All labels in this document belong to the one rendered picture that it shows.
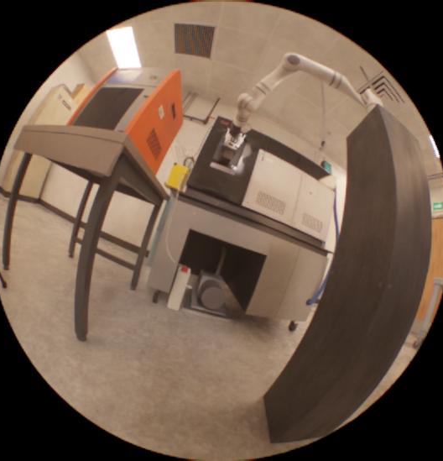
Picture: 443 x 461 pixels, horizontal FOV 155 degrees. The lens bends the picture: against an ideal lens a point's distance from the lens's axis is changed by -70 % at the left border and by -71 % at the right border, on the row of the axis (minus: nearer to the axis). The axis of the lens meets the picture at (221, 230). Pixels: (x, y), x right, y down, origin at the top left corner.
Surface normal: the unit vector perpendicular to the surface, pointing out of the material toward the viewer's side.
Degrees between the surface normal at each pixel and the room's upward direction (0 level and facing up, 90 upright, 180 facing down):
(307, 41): 180
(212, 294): 90
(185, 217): 90
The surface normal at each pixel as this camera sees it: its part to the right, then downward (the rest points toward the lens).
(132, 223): 0.15, -0.02
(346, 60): -0.32, 0.94
